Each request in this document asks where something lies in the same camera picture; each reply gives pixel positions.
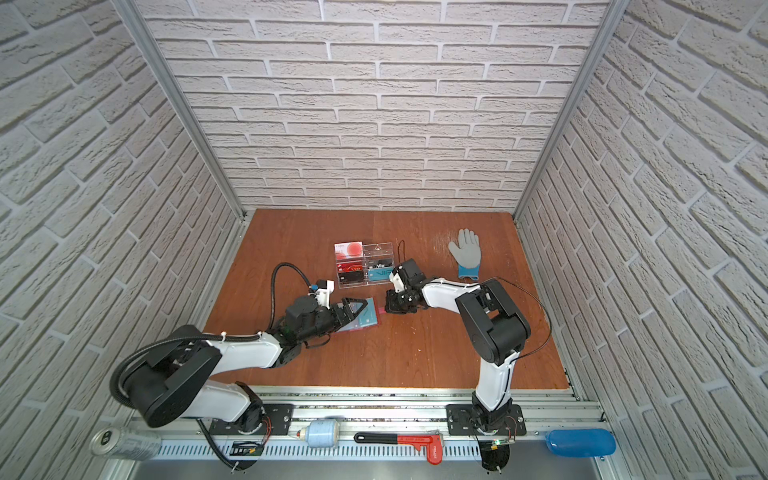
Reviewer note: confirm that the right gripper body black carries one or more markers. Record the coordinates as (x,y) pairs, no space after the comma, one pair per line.
(401,302)

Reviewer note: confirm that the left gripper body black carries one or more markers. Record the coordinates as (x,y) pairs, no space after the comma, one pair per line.
(331,320)

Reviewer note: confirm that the red leather card holder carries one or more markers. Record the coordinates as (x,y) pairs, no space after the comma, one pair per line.
(356,307)

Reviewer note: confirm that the clear acrylic card display stand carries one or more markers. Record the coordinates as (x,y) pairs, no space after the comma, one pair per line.
(372,250)

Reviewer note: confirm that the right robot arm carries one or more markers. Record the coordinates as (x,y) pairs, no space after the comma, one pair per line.
(495,325)

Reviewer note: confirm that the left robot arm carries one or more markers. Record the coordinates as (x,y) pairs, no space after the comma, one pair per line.
(172,378)

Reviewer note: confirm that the teal VIP card in stand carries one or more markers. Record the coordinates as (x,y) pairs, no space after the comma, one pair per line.
(379,274)

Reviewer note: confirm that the black logo Vip card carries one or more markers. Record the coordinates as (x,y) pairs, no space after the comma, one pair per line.
(379,262)

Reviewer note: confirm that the red VIP card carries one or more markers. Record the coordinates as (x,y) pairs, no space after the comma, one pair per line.
(349,266)

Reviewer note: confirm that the red white patterned card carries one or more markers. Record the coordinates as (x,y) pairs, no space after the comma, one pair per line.
(348,251)

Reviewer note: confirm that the grey work glove blue cuff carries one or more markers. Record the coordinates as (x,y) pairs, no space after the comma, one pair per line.
(467,253)

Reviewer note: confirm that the red black pipe wrench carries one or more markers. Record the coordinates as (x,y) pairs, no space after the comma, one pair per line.
(431,443)

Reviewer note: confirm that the blue plastic case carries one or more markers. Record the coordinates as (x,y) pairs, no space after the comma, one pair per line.
(581,443)

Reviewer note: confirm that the silver drink can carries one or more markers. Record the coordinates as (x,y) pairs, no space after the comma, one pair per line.
(125,443)

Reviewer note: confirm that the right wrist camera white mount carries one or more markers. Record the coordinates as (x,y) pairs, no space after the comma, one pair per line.
(397,282)

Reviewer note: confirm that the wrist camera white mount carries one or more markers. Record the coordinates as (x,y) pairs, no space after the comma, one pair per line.
(322,291)
(397,282)

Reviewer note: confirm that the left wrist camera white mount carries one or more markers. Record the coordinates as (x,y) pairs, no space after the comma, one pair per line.
(322,291)

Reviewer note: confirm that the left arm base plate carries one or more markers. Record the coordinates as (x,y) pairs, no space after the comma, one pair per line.
(274,417)

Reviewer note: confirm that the aluminium rail frame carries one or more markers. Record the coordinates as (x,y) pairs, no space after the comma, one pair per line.
(392,410)

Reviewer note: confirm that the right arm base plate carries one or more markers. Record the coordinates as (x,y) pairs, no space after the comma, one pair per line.
(470,420)

